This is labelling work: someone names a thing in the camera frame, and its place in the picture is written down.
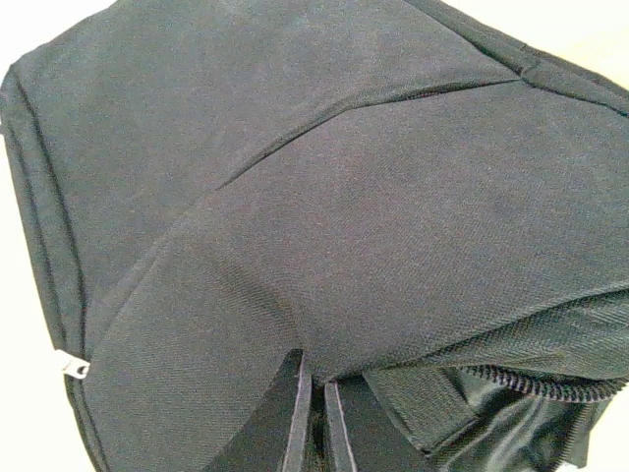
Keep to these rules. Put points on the black student bag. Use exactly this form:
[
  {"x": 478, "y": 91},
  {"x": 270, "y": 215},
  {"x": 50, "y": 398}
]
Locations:
[{"x": 404, "y": 194}]

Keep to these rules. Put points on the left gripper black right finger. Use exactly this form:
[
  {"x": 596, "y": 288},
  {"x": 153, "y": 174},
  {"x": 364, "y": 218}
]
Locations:
[{"x": 360, "y": 437}]

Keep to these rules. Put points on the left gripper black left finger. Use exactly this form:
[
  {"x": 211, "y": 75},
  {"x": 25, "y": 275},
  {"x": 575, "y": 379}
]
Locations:
[{"x": 275, "y": 437}]

